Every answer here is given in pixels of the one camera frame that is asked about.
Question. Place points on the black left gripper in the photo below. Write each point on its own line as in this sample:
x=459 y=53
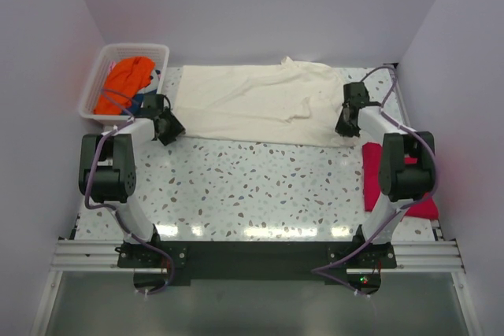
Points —
x=176 y=128

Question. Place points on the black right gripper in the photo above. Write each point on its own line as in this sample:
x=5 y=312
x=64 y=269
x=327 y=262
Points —
x=341 y=129

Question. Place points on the cream t shirt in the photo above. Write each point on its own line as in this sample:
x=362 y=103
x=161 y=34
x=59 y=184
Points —
x=293 y=102

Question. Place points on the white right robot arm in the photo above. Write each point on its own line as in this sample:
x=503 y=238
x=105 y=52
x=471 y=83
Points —
x=407 y=174

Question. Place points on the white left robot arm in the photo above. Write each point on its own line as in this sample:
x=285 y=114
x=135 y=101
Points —
x=107 y=172

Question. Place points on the blue t shirt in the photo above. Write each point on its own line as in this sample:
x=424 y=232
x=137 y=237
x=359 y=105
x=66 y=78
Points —
x=138 y=100

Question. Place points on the red folded t shirt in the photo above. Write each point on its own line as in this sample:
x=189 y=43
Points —
x=371 y=154

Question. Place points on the orange t shirt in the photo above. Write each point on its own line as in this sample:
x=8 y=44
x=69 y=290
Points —
x=127 y=78

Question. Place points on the white plastic basket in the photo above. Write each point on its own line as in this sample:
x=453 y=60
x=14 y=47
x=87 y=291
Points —
x=108 y=57

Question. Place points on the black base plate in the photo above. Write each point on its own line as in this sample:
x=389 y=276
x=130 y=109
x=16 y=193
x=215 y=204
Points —
x=181 y=263

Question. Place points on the aluminium frame rail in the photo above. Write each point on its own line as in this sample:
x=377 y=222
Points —
x=417 y=257

